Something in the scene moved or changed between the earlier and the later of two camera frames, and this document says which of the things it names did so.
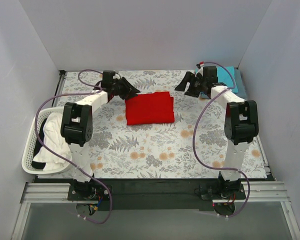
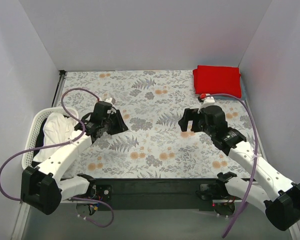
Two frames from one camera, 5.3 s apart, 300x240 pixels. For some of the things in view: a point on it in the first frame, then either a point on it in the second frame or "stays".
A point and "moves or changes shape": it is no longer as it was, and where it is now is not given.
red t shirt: (150, 108) moves or changes shape
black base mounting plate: (154, 194) stays
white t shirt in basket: (54, 141) stays
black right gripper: (194, 84) → (194, 120)
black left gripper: (122, 88) → (114, 122)
